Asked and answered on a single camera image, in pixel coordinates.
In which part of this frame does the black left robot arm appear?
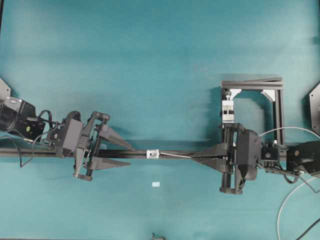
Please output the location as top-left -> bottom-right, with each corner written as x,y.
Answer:
0,96 -> 134,182

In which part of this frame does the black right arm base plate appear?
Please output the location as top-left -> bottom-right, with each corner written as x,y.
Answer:
309,83 -> 320,135

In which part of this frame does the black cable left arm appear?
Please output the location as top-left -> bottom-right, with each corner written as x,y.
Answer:
0,109 -> 63,169

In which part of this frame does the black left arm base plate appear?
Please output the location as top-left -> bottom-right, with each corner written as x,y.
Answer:
0,77 -> 11,102

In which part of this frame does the black table edge strip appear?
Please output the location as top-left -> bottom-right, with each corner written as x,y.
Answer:
0,0 -> 4,32

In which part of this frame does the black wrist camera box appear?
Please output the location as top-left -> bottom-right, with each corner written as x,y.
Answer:
55,111 -> 84,158
235,129 -> 261,181

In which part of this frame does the long black aluminium rail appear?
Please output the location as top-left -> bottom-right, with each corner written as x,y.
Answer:
0,147 -> 226,160

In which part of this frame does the dark clip at bottom edge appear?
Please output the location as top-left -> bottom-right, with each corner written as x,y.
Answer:
151,232 -> 166,240

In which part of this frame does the white clamp fixture on frame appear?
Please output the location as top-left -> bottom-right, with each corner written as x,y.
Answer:
221,100 -> 235,123

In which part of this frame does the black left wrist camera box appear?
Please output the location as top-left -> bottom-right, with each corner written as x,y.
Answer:
55,111 -> 84,158

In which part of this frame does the small silver metal fitting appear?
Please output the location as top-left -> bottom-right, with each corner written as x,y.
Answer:
146,149 -> 160,159

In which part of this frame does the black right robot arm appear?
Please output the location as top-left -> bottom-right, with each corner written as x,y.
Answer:
191,123 -> 320,195

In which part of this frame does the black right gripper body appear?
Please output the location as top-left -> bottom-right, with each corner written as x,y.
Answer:
219,123 -> 244,195

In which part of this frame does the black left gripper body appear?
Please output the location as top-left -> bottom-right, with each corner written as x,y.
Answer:
73,111 -> 110,181

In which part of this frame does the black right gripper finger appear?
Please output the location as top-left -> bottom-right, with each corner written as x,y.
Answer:
197,158 -> 228,172
191,143 -> 228,158

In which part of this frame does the black cable right side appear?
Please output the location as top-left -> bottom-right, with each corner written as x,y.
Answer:
279,169 -> 320,240

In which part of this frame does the small white label on table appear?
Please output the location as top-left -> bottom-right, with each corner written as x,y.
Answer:
151,181 -> 161,188

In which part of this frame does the black aluminium frame stand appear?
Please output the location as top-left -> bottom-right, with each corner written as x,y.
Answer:
220,76 -> 285,145

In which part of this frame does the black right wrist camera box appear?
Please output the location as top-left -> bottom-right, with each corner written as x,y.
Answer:
235,129 -> 261,181

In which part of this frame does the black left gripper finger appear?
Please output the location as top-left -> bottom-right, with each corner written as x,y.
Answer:
98,124 -> 135,151
88,157 -> 131,170

